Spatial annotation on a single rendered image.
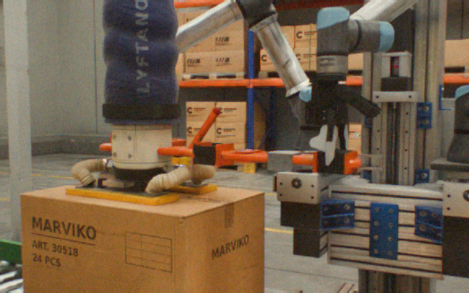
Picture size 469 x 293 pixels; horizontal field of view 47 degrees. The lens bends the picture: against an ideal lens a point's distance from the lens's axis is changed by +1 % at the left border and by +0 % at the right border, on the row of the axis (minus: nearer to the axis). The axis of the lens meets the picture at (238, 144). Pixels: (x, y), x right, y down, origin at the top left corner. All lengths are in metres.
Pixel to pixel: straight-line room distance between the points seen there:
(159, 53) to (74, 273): 0.65
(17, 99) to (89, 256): 3.03
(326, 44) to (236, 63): 8.00
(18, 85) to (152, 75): 3.01
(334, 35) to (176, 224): 0.58
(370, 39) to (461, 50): 7.11
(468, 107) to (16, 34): 3.51
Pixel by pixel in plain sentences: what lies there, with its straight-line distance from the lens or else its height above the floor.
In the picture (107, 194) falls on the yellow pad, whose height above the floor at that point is 0.96.
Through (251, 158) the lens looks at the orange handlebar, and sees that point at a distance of 1.35.
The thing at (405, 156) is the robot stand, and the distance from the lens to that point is 1.83.
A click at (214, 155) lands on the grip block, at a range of 1.39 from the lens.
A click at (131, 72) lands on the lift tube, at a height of 1.30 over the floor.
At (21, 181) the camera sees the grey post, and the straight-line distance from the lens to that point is 4.49.
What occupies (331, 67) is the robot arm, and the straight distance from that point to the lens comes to 1.26.
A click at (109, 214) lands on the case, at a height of 0.93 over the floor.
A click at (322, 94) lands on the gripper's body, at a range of 1.29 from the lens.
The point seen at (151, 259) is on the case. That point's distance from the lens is 1.37.
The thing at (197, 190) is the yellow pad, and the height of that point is 0.96.
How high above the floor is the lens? 1.22
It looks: 5 degrees down
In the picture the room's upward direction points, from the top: straight up
